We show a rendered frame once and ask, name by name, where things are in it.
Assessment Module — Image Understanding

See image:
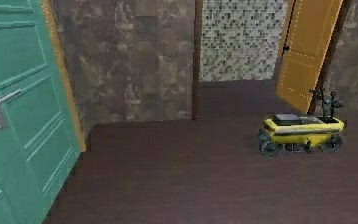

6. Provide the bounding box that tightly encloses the yellow toy motorcycle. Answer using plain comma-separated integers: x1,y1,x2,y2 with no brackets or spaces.
257,88,346,158

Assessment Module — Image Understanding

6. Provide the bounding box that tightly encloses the orange room door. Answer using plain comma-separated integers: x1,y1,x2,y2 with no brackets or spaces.
275,0,345,115

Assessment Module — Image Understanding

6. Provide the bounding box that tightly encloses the green panelled room door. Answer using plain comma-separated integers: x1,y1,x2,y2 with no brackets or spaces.
0,0,88,224

